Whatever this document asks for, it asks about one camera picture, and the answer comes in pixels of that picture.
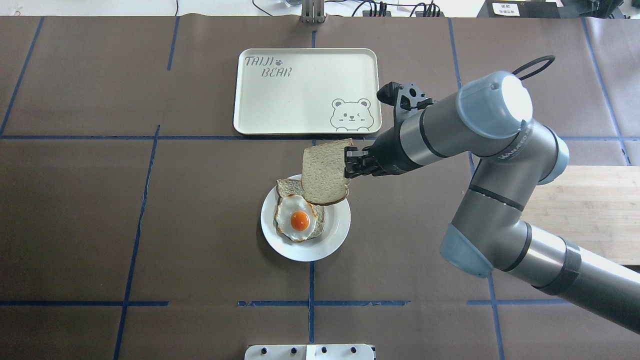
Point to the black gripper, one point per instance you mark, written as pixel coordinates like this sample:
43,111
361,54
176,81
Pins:
387,153

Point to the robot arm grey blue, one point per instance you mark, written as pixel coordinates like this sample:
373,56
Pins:
492,117

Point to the fried egg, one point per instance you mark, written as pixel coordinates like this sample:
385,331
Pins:
296,218

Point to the cream bear tray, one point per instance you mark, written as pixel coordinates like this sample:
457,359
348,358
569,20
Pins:
307,91

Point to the orange black usb hub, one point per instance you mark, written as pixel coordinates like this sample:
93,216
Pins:
381,9

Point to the white pillar with base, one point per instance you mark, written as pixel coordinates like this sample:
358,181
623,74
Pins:
349,351

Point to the black box white label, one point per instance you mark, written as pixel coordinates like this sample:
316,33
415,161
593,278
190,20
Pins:
529,9

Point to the wooden cutting board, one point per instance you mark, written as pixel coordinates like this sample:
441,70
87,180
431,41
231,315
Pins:
596,207

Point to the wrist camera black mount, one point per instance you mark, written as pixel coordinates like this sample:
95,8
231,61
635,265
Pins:
407,100

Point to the aluminium frame post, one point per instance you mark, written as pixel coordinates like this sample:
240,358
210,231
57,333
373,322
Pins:
313,11

